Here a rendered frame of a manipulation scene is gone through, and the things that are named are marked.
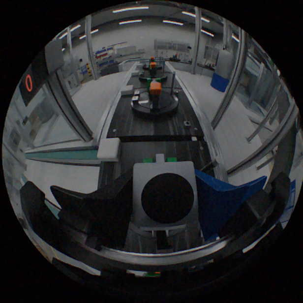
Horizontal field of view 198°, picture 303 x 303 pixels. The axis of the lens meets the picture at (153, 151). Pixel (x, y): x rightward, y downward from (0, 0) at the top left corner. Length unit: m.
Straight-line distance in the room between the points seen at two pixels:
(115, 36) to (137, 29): 1.95
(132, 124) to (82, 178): 0.21
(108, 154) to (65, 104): 0.14
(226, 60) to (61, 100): 0.96
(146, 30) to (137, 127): 10.75
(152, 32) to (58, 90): 10.75
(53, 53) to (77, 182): 0.32
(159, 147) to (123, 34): 10.67
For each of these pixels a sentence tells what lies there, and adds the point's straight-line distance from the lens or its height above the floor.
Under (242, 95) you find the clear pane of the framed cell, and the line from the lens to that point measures 1.15.
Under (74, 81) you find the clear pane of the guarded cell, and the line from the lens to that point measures 1.36.
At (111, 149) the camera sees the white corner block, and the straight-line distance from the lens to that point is 0.20.
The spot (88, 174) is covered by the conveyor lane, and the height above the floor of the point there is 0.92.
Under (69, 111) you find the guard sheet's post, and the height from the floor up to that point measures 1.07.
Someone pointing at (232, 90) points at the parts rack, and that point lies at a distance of 0.29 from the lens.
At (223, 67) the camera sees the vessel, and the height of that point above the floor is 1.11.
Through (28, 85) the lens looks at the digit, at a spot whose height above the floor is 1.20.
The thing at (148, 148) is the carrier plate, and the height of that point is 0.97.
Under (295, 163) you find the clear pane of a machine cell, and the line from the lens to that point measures 4.11.
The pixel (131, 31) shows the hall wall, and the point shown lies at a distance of 10.76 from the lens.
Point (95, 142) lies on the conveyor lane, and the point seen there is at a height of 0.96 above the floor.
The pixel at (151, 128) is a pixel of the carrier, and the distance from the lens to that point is 0.24.
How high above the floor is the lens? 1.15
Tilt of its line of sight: 62 degrees down
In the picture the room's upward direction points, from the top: 1 degrees counter-clockwise
